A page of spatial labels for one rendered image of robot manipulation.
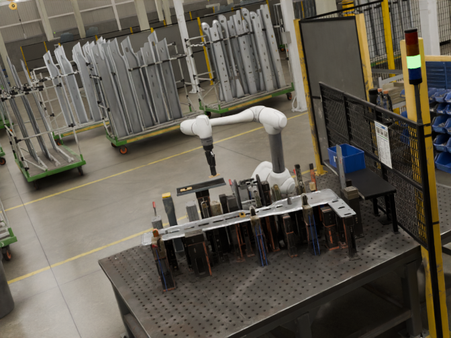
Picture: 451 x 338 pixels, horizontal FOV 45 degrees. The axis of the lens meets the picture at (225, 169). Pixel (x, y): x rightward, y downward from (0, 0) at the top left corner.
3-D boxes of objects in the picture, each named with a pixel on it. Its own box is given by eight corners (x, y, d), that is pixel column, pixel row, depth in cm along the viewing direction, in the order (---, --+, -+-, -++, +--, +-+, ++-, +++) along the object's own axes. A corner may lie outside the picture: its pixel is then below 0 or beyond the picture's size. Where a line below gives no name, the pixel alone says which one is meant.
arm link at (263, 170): (255, 185, 469) (266, 163, 471) (271, 192, 457) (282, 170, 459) (245, 179, 457) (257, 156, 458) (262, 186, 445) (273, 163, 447)
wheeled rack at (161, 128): (119, 157, 1014) (93, 64, 961) (109, 147, 1104) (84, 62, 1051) (211, 129, 1075) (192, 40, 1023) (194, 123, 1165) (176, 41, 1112)
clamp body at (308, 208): (310, 258, 358) (302, 210, 348) (305, 250, 369) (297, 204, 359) (323, 255, 359) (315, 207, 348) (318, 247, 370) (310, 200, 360)
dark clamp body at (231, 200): (235, 249, 393) (225, 200, 382) (233, 241, 406) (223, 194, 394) (249, 245, 394) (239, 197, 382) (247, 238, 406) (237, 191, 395)
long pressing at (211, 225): (141, 248, 356) (140, 246, 356) (141, 235, 378) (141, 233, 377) (341, 200, 365) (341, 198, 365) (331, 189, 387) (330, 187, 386)
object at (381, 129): (392, 170, 354) (387, 125, 345) (378, 161, 375) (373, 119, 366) (395, 170, 354) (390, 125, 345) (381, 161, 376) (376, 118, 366)
